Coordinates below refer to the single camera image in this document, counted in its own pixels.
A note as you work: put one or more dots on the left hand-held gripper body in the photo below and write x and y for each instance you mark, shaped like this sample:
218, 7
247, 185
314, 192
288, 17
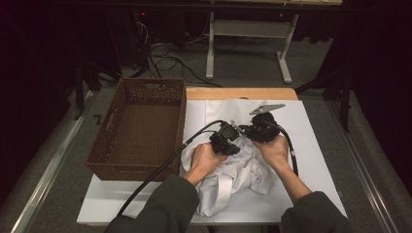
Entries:
225, 142

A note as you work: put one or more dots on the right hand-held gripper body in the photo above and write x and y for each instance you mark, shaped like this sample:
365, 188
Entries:
265, 129

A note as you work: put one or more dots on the white mesh laundry bag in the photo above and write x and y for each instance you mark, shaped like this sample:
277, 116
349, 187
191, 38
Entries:
223, 110

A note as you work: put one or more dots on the white shirt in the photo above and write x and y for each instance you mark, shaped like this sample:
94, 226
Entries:
226, 184

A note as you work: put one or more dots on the brown woven basket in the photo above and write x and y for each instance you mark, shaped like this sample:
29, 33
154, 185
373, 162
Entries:
142, 136

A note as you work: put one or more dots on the person's right hand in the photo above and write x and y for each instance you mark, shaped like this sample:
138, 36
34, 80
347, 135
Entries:
277, 153

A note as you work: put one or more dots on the person's left hand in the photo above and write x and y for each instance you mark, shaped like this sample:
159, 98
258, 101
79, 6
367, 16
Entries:
204, 161

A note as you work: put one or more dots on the white board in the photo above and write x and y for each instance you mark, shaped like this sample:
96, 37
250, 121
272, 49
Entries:
307, 136

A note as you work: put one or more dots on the black metal stand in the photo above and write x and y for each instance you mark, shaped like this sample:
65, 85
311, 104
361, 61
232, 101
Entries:
346, 97
79, 84

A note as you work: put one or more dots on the white metal desk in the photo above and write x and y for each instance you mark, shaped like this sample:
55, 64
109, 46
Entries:
249, 28

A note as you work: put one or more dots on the dark box with red light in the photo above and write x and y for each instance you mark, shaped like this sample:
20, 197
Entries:
142, 19

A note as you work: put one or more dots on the metal floor rail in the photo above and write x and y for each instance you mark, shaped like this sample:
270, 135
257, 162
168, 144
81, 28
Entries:
48, 178
362, 168

